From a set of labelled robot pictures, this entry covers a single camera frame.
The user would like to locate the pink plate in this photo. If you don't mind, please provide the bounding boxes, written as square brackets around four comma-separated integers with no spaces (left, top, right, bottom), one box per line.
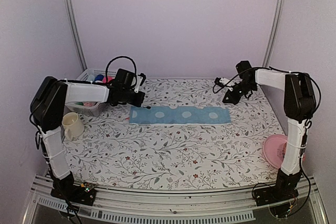
[262,134,287,169]

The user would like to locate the left black cable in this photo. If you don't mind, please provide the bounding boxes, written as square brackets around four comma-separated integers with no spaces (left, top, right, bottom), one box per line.
[105,56,139,83]

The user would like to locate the pink rolled towel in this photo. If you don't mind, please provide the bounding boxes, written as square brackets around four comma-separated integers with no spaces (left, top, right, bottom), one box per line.
[102,76,113,83]

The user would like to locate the light blue towel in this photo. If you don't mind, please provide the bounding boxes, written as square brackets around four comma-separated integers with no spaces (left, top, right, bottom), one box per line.
[129,106,231,125]

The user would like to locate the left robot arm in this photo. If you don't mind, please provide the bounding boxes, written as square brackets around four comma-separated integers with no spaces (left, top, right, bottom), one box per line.
[29,69,146,200]

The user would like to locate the pink towel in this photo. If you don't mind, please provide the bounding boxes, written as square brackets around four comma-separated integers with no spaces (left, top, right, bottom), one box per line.
[83,102,96,107]
[102,76,113,83]

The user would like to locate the front aluminium rail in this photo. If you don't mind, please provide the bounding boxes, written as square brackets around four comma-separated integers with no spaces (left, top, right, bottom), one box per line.
[23,176,331,223]

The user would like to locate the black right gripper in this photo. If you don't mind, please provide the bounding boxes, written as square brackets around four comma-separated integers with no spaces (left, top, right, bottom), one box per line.
[223,80,257,105]

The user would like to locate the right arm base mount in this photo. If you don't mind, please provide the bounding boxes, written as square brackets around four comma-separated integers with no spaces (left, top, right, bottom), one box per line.
[251,183,299,206]

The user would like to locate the cream mug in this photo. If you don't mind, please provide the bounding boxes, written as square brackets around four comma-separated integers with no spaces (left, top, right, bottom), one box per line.
[62,112,85,141]

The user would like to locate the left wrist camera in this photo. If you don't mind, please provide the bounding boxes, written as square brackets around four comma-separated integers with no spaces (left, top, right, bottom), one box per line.
[132,73,146,93]

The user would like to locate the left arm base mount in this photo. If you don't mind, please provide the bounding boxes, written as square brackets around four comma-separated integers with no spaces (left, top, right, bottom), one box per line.
[50,179,97,206]

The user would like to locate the white plastic basket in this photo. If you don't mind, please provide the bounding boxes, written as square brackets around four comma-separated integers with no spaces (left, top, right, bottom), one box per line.
[65,69,107,116]

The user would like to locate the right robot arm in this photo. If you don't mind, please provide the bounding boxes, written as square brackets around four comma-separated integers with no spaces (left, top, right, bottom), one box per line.
[215,61,321,201]

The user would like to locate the dark blue rolled towel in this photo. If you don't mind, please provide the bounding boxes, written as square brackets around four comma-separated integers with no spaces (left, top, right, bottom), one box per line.
[94,74,104,82]

